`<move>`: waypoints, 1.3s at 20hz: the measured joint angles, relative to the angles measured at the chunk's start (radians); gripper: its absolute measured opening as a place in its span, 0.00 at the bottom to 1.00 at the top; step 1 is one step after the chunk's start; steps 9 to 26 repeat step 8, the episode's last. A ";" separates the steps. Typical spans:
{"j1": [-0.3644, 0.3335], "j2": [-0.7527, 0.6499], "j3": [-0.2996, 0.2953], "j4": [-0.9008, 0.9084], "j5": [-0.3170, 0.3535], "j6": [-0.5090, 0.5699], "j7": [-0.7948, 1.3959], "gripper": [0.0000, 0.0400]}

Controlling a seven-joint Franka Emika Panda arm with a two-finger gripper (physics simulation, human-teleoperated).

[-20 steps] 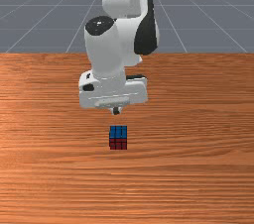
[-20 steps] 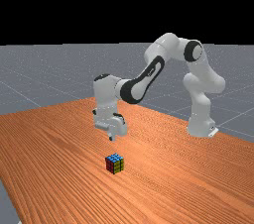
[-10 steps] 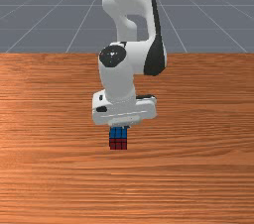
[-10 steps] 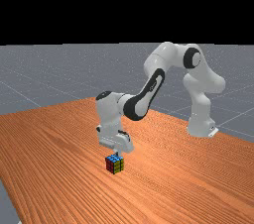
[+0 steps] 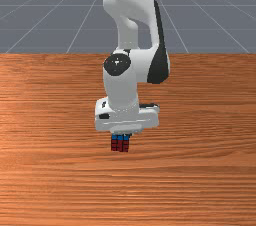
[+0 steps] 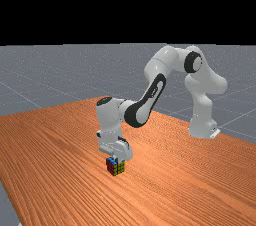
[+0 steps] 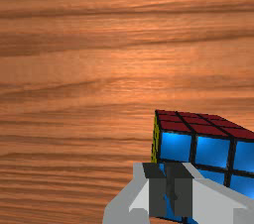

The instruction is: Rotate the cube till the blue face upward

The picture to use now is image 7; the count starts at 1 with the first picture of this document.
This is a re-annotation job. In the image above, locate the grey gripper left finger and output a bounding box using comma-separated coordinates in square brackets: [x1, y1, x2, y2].
[101, 162, 172, 224]

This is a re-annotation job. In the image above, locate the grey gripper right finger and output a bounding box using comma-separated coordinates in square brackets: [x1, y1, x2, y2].
[165, 162, 254, 224]

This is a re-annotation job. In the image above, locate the many-coloured puzzle cube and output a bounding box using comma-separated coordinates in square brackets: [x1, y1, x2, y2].
[151, 109, 254, 224]

